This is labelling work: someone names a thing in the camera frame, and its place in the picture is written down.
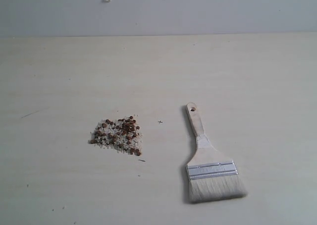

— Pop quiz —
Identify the white paint brush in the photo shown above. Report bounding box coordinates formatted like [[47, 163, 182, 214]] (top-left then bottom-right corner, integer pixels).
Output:
[[186, 103, 248, 203]]

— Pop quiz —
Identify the pile of grains and pellets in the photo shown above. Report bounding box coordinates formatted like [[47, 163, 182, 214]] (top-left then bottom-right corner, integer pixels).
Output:
[[88, 114, 142, 156]]

